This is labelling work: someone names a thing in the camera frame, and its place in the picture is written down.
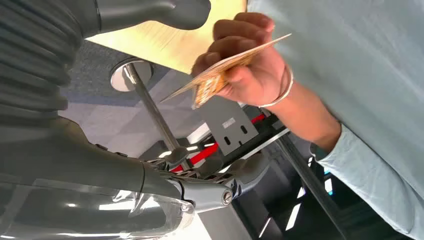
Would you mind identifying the person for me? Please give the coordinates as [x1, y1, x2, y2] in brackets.
[191, 0, 424, 240]

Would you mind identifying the grey kiosk stand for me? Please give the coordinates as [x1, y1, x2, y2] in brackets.
[198, 96, 260, 157]

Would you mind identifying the red barrier belt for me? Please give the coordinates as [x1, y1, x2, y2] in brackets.
[170, 113, 267, 173]

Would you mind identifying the white bracelet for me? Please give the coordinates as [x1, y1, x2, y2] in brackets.
[257, 64, 295, 109]

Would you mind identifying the chrome stanchion post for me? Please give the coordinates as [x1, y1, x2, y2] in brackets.
[110, 57, 191, 170]

